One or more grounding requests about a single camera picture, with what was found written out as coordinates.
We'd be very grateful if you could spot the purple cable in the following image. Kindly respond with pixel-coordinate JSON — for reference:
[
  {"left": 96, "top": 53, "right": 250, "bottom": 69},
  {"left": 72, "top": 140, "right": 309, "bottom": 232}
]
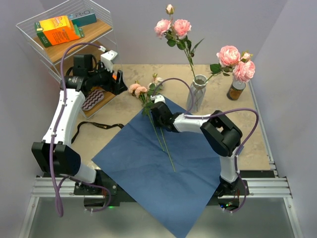
[
  {"left": 151, "top": 78, "right": 260, "bottom": 213},
  {"left": 49, "top": 42, "right": 112, "bottom": 218}
]

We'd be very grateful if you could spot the white wire wooden shelf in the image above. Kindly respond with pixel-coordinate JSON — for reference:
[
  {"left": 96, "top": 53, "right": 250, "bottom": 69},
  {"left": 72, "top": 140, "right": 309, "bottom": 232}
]
[{"left": 15, "top": 0, "right": 127, "bottom": 119}]

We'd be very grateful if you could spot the zigzag patterned cloth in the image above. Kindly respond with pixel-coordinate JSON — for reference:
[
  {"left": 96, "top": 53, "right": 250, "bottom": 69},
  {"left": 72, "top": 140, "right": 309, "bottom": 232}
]
[{"left": 81, "top": 90, "right": 104, "bottom": 111}]

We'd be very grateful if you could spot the teal box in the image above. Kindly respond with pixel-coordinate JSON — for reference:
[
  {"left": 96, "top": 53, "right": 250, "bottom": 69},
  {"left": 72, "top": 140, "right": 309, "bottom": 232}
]
[{"left": 67, "top": 9, "right": 97, "bottom": 27}]

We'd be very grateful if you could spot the small pink rose stem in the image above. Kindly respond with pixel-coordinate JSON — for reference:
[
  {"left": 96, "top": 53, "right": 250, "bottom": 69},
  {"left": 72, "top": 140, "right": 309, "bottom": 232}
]
[{"left": 154, "top": 3, "right": 205, "bottom": 112}]

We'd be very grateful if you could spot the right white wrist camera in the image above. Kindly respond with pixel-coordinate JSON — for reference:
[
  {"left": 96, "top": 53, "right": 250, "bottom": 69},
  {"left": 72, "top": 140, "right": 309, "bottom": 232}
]
[{"left": 150, "top": 94, "right": 165, "bottom": 103}]

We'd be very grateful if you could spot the tin can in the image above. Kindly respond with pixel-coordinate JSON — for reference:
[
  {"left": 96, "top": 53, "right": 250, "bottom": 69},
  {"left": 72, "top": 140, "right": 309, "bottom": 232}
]
[{"left": 226, "top": 80, "right": 246, "bottom": 101}]

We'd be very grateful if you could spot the twin pink rose stem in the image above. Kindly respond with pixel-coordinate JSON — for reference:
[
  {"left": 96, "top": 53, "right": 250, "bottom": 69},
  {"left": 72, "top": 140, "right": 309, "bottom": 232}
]
[{"left": 128, "top": 80, "right": 165, "bottom": 151}]

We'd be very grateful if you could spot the large pink rose stem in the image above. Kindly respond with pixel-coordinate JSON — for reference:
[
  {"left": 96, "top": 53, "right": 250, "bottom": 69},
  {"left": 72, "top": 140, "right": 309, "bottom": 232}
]
[{"left": 207, "top": 45, "right": 256, "bottom": 83}]

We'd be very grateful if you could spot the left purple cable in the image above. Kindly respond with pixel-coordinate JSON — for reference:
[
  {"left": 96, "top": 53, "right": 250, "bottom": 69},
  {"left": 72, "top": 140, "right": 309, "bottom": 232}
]
[{"left": 49, "top": 42, "right": 112, "bottom": 218}]

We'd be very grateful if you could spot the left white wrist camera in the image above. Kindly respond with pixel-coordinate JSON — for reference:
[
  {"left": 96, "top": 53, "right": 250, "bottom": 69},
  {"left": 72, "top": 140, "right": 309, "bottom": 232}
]
[{"left": 100, "top": 50, "right": 118, "bottom": 72}]

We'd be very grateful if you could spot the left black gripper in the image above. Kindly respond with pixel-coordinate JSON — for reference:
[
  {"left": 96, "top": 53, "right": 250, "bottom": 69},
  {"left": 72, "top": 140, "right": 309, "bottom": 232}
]
[{"left": 88, "top": 60, "right": 128, "bottom": 95}]

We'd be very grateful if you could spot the small orange box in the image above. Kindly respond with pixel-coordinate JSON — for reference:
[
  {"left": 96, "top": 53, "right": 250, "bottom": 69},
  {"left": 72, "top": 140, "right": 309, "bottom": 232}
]
[{"left": 112, "top": 71, "right": 117, "bottom": 83}]

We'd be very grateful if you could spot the white ribbed vase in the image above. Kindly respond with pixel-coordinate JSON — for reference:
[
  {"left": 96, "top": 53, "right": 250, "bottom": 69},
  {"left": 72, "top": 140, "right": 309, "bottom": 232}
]
[{"left": 186, "top": 74, "right": 208, "bottom": 114}]

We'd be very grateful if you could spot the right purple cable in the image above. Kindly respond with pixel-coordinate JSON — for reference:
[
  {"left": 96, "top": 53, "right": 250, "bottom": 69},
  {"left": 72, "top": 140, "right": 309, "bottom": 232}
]
[{"left": 151, "top": 78, "right": 260, "bottom": 213}]

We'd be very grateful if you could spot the blue wrapping paper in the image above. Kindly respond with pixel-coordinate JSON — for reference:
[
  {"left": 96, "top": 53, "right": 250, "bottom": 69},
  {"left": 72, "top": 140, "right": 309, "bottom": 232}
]
[{"left": 93, "top": 113, "right": 220, "bottom": 238}]

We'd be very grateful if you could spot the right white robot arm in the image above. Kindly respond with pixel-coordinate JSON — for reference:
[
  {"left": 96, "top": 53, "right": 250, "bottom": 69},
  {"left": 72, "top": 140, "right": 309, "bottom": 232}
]
[{"left": 151, "top": 102, "right": 242, "bottom": 196}]

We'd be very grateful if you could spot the black ribbon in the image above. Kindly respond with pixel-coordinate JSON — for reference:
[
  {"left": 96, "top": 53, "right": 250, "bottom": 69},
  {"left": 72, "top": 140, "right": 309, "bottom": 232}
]
[{"left": 71, "top": 121, "right": 125, "bottom": 144}]

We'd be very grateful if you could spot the orange green box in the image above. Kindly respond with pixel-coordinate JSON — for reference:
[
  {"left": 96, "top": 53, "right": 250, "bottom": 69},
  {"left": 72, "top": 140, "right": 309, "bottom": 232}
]
[{"left": 34, "top": 15, "right": 85, "bottom": 48}]

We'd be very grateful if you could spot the white bud rose stem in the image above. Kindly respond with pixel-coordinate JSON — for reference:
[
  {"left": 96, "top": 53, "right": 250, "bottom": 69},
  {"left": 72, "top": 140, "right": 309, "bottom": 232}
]
[{"left": 148, "top": 73, "right": 176, "bottom": 172}]

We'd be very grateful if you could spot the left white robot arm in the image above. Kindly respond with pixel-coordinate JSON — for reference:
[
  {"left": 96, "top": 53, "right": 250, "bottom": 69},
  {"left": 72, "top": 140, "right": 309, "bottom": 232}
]
[{"left": 31, "top": 51, "right": 127, "bottom": 194}]

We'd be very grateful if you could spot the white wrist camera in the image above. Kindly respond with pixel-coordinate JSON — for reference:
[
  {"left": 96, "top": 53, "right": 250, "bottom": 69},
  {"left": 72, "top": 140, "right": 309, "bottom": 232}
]
[
  {"left": 150, "top": 94, "right": 165, "bottom": 103},
  {"left": 100, "top": 50, "right": 118, "bottom": 72}
]

